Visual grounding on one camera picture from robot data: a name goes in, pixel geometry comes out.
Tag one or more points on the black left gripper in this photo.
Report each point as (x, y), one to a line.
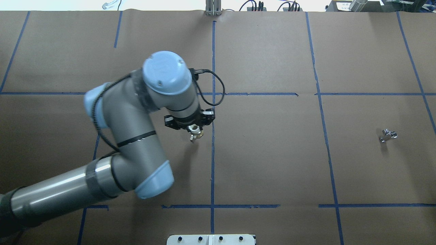
(171, 122)

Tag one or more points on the brass PPR valve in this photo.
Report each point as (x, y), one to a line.
(195, 132)

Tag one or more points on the chrome pipe fitting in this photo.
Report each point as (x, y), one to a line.
(387, 135)

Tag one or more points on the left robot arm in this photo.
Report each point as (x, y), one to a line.
(121, 114)

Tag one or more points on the aluminium frame post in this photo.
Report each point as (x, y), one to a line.
(213, 8)

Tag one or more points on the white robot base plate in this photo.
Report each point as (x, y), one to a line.
(211, 239)

